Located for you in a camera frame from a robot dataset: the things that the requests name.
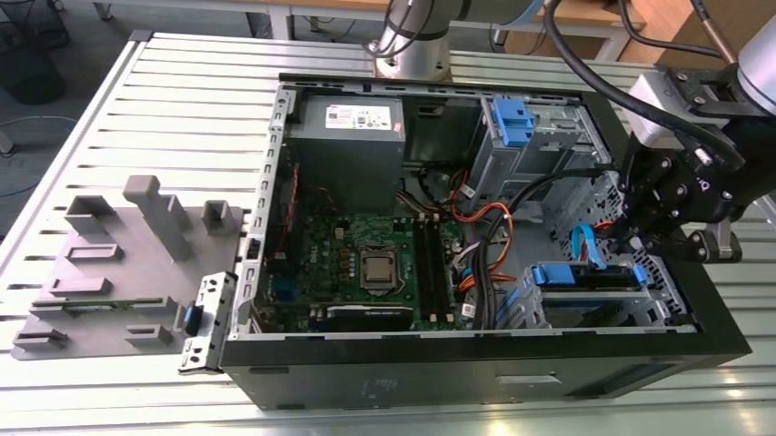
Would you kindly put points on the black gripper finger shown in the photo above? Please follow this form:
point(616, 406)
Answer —
point(652, 170)
point(710, 247)

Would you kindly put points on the hard disk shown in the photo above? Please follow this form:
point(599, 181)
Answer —
point(555, 275)

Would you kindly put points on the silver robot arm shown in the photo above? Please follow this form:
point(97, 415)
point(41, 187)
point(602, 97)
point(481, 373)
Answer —
point(419, 50)

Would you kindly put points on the silver disk bay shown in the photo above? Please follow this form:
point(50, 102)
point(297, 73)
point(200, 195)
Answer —
point(607, 304)

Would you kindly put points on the silver optical drive cage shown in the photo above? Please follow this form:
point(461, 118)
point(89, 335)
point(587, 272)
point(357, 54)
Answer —
point(534, 159)

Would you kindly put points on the wooden desk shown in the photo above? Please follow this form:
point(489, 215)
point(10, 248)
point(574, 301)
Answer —
point(583, 45)

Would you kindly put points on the black RAM slot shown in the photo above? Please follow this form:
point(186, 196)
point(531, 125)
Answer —
point(421, 272)
point(441, 272)

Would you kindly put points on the CPU socket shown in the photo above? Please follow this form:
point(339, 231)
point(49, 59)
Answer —
point(399, 272)

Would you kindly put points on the silver CPU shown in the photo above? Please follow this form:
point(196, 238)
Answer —
point(379, 268)

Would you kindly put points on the silver power supply unit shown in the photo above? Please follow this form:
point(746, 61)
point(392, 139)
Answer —
point(345, 172)

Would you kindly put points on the black PC case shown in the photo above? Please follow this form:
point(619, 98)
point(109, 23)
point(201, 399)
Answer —
point(425, 372)

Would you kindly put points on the black graphics card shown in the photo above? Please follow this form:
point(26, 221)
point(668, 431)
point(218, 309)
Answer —
point(371, 315)

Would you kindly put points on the green motherboard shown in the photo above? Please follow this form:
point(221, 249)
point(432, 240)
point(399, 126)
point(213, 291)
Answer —
point(321, 254)

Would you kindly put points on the silver front port panel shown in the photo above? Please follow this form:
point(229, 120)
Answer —
point(213, 290)

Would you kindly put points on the grey parts rack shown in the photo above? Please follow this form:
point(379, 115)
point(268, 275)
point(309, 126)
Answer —
point(152, 281)

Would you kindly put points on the green RAM stick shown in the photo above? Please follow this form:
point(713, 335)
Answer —
point(97, 305)

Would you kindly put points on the black office chair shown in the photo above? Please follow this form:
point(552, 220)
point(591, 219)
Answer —
point(30, 68)

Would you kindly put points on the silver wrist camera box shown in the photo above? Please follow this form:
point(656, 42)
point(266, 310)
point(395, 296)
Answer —
point(652, 91)

